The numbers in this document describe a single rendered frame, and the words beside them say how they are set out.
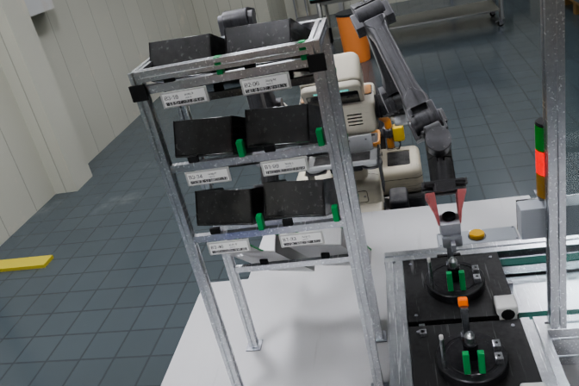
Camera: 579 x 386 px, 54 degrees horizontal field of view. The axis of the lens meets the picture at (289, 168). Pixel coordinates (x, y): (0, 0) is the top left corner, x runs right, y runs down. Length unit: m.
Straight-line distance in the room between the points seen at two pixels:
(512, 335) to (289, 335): 0.57
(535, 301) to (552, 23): 0.71
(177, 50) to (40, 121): 4.21
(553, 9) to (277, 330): 1.03
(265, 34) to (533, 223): 0.64
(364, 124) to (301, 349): 0.86
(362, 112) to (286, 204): 0.90
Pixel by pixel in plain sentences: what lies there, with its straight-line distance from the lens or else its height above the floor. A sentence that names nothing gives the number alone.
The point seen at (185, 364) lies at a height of 0.86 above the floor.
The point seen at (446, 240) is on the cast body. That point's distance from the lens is 1.35.
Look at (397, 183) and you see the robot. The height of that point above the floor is 0.75.
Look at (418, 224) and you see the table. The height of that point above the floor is 0.86.
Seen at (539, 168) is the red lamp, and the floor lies 1.33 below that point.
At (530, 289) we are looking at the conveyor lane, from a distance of 1.53.
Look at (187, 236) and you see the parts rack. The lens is 1.17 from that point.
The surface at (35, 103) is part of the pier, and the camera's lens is 5.22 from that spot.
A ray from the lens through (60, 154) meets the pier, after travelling 5.31.
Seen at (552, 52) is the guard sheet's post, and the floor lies 1.56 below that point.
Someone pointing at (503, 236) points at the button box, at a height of 0.96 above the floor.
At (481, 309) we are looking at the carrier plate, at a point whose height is 0.97.
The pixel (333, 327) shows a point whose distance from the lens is 1.55.
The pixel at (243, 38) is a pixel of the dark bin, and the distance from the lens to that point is 1.06.
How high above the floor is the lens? 1.86
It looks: 24 degrees down
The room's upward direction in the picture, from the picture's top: 13 degrees counter-clockwise
